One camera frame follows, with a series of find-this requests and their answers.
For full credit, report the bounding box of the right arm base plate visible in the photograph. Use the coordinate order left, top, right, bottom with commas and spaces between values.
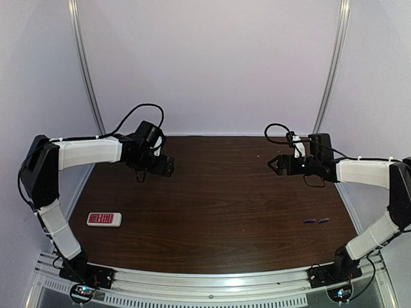
307, 263, 362, 289

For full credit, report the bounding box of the white remote control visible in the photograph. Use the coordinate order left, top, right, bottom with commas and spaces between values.
87, 212, 123, 227

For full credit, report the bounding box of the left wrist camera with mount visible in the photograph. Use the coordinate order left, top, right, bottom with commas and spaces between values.
150, 135, 167, 157

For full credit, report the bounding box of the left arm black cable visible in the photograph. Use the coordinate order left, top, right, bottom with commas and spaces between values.
105, 103, 164, 142

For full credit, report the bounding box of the left aluminium frame post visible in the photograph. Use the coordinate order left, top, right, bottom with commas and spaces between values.
66, 0, 107, 137

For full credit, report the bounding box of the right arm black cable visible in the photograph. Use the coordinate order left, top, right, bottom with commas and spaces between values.
264, 123, 296, 146

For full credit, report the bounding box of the front aluminium rail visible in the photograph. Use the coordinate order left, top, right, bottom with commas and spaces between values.
27, 250, 391, 307

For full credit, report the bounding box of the left round circuit board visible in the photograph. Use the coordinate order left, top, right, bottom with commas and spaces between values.
69, 284, 96, 305

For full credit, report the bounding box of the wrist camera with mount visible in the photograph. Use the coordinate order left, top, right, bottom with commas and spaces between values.
286, 131, 306, 158
150, 135, 167, 157

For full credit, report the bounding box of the aluminium frame post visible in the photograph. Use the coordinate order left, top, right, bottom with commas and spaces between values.
66, 0, 107, 137
313, 0, 351, 133

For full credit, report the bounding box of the right round circuit board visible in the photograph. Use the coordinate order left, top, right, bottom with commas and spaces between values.
326, 284, 353, 304

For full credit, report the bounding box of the round circuit board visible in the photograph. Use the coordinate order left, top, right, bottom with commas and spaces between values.
326, 284, 353, 304
69, 284, 96, 305

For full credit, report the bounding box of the right aluminium frame post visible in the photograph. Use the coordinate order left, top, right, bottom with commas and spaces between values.
313, 0, 351, 133

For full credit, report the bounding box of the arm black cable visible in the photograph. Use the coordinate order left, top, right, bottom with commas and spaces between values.
105, 103, 164, 142
264, 123, 296, 146

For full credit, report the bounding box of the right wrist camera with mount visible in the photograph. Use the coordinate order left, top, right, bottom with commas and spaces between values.
286, 131, 306, 158

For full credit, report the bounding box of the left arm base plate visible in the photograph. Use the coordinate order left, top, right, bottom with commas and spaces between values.
58, 261, 114, 289

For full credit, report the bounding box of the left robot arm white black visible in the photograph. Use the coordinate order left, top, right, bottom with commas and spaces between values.
18, 121, 174, 261

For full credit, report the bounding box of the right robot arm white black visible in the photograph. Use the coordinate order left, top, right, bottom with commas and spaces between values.
267, 131, 410, 287

